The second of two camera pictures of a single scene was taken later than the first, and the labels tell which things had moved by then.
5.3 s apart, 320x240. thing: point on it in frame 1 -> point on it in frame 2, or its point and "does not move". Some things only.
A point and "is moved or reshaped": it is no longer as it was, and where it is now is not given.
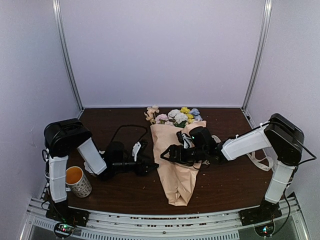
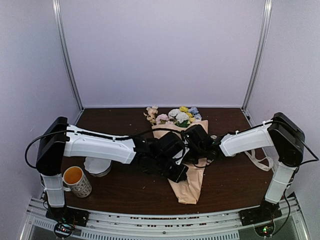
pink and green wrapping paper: x=178 y=179 is moved or reshaped
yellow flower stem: x=190 y=117 does not move
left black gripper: x=143 y=170 -> x=178 y=177
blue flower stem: x=196 y=113 does not move
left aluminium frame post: x=57 y=6 does not move
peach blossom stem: x=150 y=113 does not move
